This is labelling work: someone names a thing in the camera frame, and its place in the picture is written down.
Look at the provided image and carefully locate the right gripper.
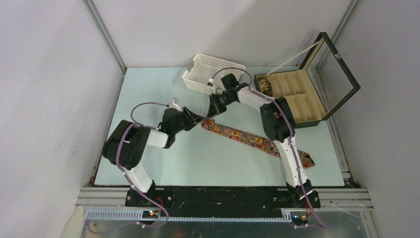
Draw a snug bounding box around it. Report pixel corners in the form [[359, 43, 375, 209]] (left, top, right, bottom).
[[207, 92, 235, 119]]

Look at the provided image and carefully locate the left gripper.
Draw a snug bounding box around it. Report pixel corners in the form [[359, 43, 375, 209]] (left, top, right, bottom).
[[172, 106, 204, 134]]

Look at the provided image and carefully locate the white perforated plastic basket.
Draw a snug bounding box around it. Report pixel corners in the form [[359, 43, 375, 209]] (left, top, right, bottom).
[[182, 53, 246, 95]]

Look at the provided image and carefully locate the colourful patterned tie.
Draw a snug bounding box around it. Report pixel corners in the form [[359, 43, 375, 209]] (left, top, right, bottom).
[[201, 118, 315, 169]]

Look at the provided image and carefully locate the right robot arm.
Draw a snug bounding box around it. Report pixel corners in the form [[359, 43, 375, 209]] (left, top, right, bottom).
[[207, 73, 313, 207]]

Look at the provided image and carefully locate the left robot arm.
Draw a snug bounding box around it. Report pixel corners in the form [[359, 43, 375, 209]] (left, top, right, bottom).
[[102, 107, 204, 207]]

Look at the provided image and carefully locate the rolled tie far compartment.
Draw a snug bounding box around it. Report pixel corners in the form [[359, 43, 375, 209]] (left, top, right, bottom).
[[258, 78, 274, 97]]

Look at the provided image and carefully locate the black compartment tie box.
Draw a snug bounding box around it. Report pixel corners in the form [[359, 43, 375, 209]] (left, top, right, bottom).
[[254, 32, 361, 128]]

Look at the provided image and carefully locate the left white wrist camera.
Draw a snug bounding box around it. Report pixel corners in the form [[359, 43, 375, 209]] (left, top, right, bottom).
[[168, 98, 182, 112]]

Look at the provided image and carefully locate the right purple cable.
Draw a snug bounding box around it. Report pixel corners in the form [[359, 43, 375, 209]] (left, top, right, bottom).
[[210, 67, 329, 229]]

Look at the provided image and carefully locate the purple cable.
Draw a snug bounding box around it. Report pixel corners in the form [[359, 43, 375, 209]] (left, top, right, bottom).
[[210, 67, 329, 229], [86, 102, 171, 235]]

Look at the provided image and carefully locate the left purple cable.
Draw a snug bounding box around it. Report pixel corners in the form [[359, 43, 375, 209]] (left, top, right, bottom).
[[86, 102, 171, 235]]

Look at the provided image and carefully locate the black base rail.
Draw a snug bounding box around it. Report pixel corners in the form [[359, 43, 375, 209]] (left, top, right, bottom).
[[125, 185, 320, 218]]

